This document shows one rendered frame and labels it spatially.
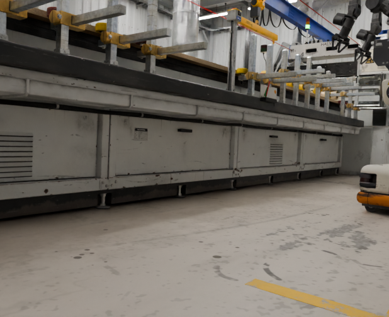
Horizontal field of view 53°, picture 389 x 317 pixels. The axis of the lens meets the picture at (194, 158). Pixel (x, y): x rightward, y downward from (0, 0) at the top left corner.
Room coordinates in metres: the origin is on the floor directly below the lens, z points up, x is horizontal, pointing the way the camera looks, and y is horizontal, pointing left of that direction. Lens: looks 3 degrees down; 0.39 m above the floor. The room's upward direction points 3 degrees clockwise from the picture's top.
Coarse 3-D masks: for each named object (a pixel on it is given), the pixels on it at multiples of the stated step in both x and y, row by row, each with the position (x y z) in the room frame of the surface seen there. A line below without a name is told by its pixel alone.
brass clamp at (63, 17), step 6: (54, 12) 1.54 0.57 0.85; (60, 12) 1.55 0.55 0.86; (66, 12) 1.57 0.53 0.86; (54, 18) 1.54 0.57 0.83; (60, 18) 1.55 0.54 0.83; (66, 18) 1.57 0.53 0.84; (54, 24) 1.58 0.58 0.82; (66, 24) 1.57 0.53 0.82; (72, 24) 1.59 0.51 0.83; (84, 24) 1.64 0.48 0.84; (78, 30) 1.65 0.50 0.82
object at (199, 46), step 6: (198, 42) 1.83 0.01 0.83; (204, 42) 1.81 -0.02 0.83; (162, 48) 1.97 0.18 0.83; (168, 48) 1.94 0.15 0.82; (174, 48) 1.92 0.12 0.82; (180, 48) 1.90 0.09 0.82; (186, 48) 1.87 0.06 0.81; (192, 48) 1.85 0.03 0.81; (198, 48) 1.83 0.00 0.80; (204, 48) 1.82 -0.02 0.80; (138, 54) 2.07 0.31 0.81; (162, 54) 1.99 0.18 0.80
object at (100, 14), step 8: (104, 8) 1.47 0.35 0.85; (112, 8) 1.44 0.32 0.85; (120, 8) 1.42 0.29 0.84; (72, 16) 1.59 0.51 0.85; (80, 16) 1.56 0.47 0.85; (88, 16) 1.53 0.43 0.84; (96, 16) 1.49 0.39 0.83; (104, 16) 1.47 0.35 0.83; (112, 16) 1.47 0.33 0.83; (80, 24) 1.59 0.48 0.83
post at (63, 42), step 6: (60, 0) 1.57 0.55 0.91; (66, 0) 1.58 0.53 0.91; (60, 6) 1.57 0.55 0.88; (66, 6) 1.58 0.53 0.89; (60, 24) 1.56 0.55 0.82; (60, 30) 1.56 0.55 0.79; (66, 30) 1.58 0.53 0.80; (60, 36) 1.56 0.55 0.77; (66, 36) 1.58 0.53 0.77; (60, 42) 1.56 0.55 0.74; (66, 42) 1.58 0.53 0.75; (66, 48) 1.58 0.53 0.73
